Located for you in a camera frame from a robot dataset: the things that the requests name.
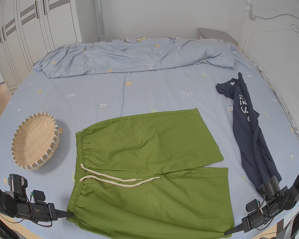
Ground bed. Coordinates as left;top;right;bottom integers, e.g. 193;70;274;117
0;0;299;239

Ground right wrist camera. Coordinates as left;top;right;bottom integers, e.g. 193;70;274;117
246;199;259;213

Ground white wardrobe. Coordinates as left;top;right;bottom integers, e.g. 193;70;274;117
0;0;82;89

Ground grey bedside table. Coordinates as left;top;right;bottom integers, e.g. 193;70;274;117
197;27;239;46

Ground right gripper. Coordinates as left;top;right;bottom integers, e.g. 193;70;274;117
242;211;271;233

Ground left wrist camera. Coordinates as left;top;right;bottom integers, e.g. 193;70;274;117
31;190;45;204

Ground pale blue quilt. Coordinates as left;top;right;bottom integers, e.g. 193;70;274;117
32;36;238;78

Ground green shorts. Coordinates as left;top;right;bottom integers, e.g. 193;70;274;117
66;108;235;239

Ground round woven basket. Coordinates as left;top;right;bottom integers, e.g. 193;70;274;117
11;112;60;171

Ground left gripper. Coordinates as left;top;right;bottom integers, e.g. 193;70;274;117
30;203;57;223

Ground dark blue garment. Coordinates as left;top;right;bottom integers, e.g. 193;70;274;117
216;72;282;194

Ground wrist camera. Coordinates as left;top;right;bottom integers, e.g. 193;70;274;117
31;190;45;204
246;199;259;213

